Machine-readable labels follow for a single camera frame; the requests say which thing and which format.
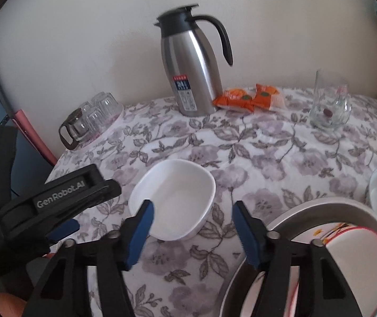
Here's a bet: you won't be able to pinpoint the strawberry pattern bowl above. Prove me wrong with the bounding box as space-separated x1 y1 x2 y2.
241 225 377 317

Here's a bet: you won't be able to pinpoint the white square bowl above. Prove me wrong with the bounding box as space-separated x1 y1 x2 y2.
128 160 217 241

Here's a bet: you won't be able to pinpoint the white plate yellow flowers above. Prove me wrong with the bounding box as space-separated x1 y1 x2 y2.
293 222 356 244

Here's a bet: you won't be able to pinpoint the person's left hand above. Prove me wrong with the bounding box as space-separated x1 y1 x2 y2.
0 293 26 317

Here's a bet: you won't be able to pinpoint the small clear glass cup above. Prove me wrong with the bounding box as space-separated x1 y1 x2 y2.
97 92 123 123

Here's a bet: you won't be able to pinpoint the floral fleece tablecloth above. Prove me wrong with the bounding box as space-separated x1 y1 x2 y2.
50 88 377 316

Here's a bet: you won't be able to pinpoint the clear glass mug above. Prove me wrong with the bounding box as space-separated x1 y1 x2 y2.
310 69 351 130

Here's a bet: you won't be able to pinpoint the orange snack packet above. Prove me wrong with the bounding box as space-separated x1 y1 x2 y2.
213 87 255 113
252 84 287 112

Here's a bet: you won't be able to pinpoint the stainless steel thermos jug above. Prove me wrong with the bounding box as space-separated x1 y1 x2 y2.
154 4 234 117

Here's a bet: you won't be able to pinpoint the glass teapot black handle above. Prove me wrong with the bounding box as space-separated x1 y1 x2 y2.
58 108 92 150

